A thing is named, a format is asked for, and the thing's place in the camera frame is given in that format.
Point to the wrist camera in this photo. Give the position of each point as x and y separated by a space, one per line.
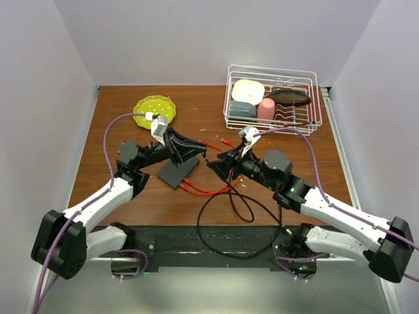
249 135
158 128

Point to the cream square bowl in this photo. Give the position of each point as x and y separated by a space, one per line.
249 91

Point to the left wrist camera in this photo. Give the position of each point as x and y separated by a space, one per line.
158 128

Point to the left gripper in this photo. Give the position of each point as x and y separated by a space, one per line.
180 154

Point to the dark brown plate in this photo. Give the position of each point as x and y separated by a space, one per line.
289 97

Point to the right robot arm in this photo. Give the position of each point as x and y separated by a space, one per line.
386 246

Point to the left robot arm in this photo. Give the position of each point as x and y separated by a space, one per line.
66 240

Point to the black network switch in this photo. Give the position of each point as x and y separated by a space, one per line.
173 175

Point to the yellow-green plate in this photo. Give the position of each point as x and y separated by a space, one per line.
157 105

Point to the aluminium frame rail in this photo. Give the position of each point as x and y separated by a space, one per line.
387 287

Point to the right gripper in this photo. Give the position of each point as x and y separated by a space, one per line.
222 167

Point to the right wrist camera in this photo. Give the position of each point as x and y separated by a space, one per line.
249 135

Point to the pink cup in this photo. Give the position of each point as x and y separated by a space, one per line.
266 110

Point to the grey-green cup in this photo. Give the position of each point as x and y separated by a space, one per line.
240 109

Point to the white wire dish rack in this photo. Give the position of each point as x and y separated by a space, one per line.
306 119

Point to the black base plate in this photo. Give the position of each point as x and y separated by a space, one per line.
238 246

